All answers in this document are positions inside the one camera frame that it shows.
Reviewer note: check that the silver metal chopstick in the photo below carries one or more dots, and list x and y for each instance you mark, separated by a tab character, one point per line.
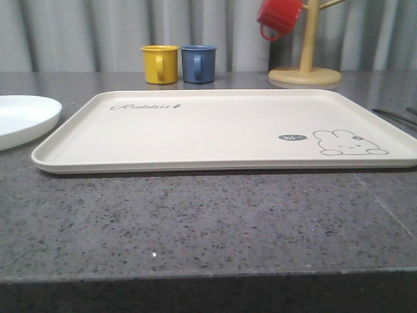
396	117

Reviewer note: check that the white round plate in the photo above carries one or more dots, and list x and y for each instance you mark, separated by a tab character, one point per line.
26	117

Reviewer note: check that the silver metal fork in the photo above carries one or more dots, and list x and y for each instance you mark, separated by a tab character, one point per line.
412	110

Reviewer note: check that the cream rabbit serving tray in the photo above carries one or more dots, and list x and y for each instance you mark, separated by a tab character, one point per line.
231	129

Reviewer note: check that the blue enamel mug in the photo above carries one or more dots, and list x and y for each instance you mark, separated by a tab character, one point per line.
198	63

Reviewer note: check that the yellow enamel mug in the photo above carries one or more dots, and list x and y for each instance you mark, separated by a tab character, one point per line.
161	64

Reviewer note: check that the wooden mug tree stand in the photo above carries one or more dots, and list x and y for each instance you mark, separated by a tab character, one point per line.
306	73

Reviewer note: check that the red enamel mug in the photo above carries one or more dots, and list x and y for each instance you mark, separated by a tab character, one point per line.
278	17

